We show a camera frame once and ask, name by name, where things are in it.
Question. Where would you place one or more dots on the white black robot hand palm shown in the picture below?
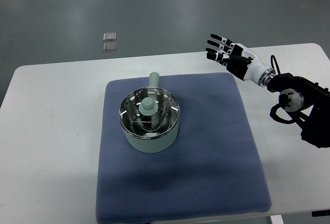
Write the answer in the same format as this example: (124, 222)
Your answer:
(257, 72)

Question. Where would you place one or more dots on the green pot with handle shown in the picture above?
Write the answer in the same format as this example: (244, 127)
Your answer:
(156, 145)

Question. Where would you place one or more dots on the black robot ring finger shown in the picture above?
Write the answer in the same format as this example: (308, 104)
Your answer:
(216, 53)

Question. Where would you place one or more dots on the glass lid green knob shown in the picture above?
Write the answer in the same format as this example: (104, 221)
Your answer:
(148, 101)

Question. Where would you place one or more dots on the black table bracket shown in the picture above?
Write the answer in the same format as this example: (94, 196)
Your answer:
(321, 213)

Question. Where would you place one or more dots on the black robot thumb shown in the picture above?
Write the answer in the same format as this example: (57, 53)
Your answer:
(236, 59)

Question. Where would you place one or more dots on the blue quilted mat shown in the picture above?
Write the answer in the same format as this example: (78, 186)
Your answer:
(213, 167)

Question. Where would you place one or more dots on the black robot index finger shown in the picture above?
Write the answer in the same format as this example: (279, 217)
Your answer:
(223, 40)

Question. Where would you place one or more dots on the upper metal floor plate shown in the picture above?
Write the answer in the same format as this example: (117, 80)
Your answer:
(109, 36)

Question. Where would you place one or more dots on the wire steamer rack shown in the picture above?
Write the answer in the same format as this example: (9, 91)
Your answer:
(156, 123)

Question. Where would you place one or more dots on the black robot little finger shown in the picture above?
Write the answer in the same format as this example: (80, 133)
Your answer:
(218, 57)

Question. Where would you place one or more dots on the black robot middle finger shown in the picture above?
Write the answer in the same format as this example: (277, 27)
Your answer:
(222, 45)

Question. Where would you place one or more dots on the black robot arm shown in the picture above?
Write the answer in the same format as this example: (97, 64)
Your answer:
(300, 101)

